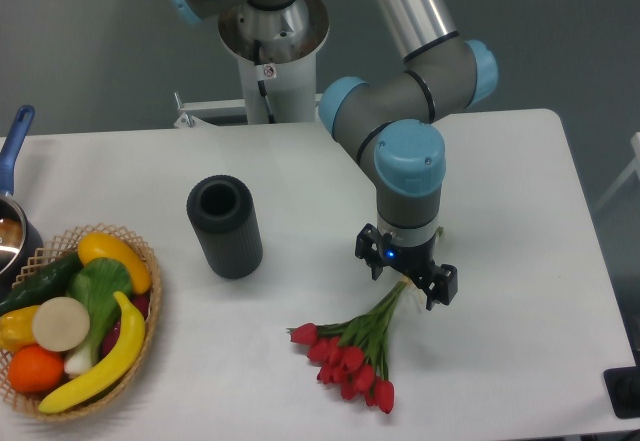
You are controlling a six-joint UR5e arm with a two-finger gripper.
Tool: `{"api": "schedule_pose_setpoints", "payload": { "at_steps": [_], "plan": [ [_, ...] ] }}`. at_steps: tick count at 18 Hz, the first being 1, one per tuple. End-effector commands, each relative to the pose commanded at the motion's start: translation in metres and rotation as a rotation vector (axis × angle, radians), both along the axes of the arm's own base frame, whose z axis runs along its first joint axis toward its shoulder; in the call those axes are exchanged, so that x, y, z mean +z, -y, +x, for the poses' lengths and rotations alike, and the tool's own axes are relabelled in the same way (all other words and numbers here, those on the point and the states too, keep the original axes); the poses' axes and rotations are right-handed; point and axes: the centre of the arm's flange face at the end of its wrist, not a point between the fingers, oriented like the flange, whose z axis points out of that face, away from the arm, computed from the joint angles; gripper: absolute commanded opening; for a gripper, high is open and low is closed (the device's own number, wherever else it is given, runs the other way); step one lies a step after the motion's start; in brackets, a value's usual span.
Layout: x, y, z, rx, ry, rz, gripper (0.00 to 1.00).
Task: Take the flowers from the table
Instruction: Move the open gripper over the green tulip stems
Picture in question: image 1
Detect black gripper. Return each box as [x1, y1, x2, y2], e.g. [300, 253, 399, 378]
[355, 224, 458, 311]

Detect red tulip bouquet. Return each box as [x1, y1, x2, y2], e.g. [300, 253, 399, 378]
[287, 275, 437, 414]

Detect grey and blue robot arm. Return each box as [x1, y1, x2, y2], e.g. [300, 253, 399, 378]
[171, 0, 498, 305]

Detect dark grey ribbed vase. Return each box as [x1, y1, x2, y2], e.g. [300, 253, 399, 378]
[186, 175, 263, 279]

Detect black device at edge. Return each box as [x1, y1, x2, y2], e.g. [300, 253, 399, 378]
[603, 366, 639, 419]

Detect red vegetable in basket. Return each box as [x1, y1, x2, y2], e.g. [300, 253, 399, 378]
[102, 292, 150, 366]

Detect yellow banana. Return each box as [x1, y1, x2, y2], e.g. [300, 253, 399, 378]
[37, 290, 147, 415]

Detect green bok choy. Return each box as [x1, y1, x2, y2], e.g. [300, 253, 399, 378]
[64, 258, 132, 378]

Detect beige round disc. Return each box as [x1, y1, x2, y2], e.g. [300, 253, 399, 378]
[31, 297, 90, 352]

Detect green cucumber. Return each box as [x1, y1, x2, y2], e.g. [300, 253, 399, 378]
[1, 252, 83, 315]

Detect orange fruit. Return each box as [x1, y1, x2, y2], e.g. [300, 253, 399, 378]
[8, 345, 64, 394]

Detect yellow bell pepper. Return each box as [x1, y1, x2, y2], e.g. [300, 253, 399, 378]
[0, 305, 40, 352]

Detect woven wicker basket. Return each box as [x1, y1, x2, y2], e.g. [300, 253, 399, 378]
[1, 223, 162, 422]

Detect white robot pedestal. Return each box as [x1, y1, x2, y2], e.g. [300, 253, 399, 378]
[174, 0, 329, 124]

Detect white frame at right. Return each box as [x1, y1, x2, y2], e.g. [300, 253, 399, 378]
[593, 132, 640, 215]

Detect blue handled saucepan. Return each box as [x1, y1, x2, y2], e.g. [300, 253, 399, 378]
[1, 105, 43, 300]

